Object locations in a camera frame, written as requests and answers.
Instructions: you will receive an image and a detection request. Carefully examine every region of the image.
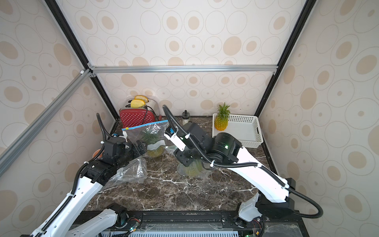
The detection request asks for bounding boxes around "green-zip bag with pineapple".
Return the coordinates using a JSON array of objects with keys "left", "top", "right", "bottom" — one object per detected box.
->
[{"left": 177, "top": 160, "right": 212, "bottom": 179}]

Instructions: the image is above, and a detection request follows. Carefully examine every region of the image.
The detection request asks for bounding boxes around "clear zip-top bag blue slider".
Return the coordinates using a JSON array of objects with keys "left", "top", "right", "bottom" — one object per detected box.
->
[{"left": 102, "top": 158, "right": 148, "bottom": 190}]

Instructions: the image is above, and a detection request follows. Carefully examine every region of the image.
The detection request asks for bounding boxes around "blue-zip bag with pineapple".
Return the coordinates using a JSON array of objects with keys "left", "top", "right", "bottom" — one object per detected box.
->
[{"left": 122, "top": 120, "right": 169, "bottom": 158}]

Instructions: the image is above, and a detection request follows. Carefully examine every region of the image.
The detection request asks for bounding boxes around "yellow pineapple green crown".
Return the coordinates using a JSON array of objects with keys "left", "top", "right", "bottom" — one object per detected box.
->
[{"left": 214, "top": 103, "right": 230, "bottom": 131}]

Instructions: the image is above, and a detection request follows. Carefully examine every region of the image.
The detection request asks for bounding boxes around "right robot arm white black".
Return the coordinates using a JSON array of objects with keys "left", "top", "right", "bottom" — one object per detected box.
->
[{"left": 165, "top": 122, "right": 294, "bottom": 222}]

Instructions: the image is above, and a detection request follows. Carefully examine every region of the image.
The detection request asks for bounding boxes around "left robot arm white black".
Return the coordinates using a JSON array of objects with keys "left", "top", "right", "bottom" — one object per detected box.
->
[{"left": 29, "top": 137, "right": 147, "bottom": 237}]

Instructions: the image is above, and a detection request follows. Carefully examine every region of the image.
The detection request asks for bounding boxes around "red toaster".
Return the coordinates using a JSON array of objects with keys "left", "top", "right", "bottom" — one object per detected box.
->
[{"left": 119, "top": 108, "right": 157, "bottom": 128}]

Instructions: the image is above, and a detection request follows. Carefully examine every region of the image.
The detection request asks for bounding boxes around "orange plastic cup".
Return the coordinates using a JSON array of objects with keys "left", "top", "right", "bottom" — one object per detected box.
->
[{"left": 93, "top": 149, "right": 102, "bottom": 158}]

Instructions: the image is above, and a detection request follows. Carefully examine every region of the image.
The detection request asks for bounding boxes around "small bottle black cap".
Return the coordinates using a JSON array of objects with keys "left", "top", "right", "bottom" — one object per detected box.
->
[{"left": 181, "top": 110, "right": 190, "bottom": 125}]

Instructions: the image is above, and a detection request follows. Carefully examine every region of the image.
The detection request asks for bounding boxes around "front yellow toast slice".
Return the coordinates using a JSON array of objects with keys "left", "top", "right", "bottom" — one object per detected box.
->
[{"left": 130, "top": 99, "right": 146, "bottom": 108}]

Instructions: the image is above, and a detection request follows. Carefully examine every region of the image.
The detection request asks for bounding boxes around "yellow toast slice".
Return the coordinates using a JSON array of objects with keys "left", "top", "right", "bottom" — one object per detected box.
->
[
  {"left": 130, "top": 99, "right": 146, "bottom": 108},
  {"left": 134, "top": 95, "right": 149, "bottom": 103}
]

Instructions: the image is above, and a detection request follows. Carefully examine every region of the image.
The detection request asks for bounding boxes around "rear yellow toast slice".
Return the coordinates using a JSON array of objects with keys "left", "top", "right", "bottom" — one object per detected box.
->
[{"left": 134, "top": 95, "right": 149, "bottom": 103}]

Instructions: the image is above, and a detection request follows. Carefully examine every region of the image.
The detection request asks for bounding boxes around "white perforated plastic basket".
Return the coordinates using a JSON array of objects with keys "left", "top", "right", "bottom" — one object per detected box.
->
[{"left": 212, "top": 113, "right": 263, "bottom": 148}]

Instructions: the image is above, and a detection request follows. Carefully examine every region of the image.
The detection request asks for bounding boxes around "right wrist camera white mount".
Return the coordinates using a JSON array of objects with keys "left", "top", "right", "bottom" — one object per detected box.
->
[{"left": 164, "top": 126, "right": 186, "bottom": 152}]

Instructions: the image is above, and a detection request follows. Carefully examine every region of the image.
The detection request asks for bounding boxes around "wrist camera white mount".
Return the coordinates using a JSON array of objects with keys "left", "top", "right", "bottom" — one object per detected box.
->
[
  {"left": 164, "top": 126, "right": 186, "bottom": 152},
  {"left": 112, "top": 131, "right": 130, "bottom": 149}
]

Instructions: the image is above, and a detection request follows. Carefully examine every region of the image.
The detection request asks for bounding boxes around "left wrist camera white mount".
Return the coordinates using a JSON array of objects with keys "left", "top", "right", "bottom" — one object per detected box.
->
[{"left": 112, "top": 131, "right": 130, "bottom": 149}]

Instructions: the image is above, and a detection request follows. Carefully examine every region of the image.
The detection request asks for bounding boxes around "right black corrugated cable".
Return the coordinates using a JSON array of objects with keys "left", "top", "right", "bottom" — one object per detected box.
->
[{"left": 162, "top": 105, "right": 323, "bottom": 219}]

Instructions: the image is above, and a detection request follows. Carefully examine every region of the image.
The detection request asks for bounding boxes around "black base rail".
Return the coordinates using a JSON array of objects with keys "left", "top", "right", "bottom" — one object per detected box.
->
[{"left": 65, "top": 209, "right": 309, "bottom": 237}]

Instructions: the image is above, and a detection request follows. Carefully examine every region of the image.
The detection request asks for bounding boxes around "horizontal aluminium frame bar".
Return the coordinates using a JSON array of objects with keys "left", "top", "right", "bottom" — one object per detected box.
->
[{"left": 91, "top": 65, "right": 278, "bottom": 74}]

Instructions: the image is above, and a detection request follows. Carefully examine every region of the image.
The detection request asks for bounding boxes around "left diagonal aluminium frame bar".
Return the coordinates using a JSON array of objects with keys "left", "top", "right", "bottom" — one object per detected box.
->
[{"left": 1, "top": 69, "right": 91, "bottom": 175}]

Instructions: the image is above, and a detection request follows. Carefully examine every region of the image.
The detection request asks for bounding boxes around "left black frame post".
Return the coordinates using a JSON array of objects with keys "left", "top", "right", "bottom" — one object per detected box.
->
[{"left": 43, "top": 0, "right": 119, "bottom": 120}]

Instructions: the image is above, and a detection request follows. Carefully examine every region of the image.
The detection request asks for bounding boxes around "black frame post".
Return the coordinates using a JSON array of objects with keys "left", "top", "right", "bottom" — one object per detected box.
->
[
  {"left": 43, "top": 0, "right": 119, "bottom": 120},
  {"left": 254, "top": 0, "right": 317, "bottom": 118}
]

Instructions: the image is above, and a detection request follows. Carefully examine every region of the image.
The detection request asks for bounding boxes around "right black frame post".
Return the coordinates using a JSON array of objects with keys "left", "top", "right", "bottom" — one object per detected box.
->
[{"left": 254, "top": 0, "right": 317, "bottom": 118}]

